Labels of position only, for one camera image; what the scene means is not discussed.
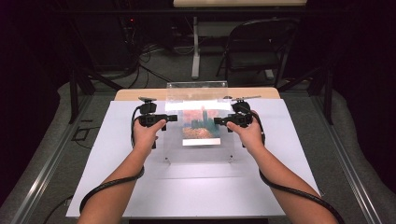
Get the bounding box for aluminium floor rail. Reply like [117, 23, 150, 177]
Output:
[310, 92, 383, 224]
[9, 92, 95, 224]

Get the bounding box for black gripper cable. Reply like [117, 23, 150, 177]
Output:
[78, 105, 146, 216]
[246, 104, 346, 224]

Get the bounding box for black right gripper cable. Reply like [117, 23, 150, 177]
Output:
[246, 104, 346, 224]

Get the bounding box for dark equipment rack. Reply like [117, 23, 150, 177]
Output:
[92, 13, 143, 71]

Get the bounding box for white desk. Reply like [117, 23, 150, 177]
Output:
[172, 0, 308, 80]

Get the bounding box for white table board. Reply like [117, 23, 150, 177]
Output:
[65, 98, 321, 219]

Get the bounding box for wooden table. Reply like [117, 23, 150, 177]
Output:
[114, 87, 281, 102]

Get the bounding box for person's right hand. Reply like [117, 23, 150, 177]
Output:
[226, 110, 266, 157]

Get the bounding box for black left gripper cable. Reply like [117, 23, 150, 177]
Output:
[78, 105, 146, 216]

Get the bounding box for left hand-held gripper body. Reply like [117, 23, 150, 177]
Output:
[137, 96, 162, 128]

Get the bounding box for clear acrylic photo frame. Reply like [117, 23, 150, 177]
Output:
[163, 80, 236, 165]

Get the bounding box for thin black floor cable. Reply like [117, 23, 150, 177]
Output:
[42, 194, 75, 224]

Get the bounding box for colourful painting print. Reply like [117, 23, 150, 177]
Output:
[180, 108, 222, 147]

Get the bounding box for black folding chair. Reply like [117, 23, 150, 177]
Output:
[216, 18, 301, 89]

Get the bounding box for black floor cables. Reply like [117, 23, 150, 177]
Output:
[122, 43, 185, 90]

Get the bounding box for black metal stand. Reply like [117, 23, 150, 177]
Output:
[68, 66, 124, 125]
[277, 63, 334, 126]

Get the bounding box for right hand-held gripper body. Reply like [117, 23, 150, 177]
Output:
[228, 95, 262, 129]

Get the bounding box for person's left hand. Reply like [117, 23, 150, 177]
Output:
[132, 119, 168, 157]

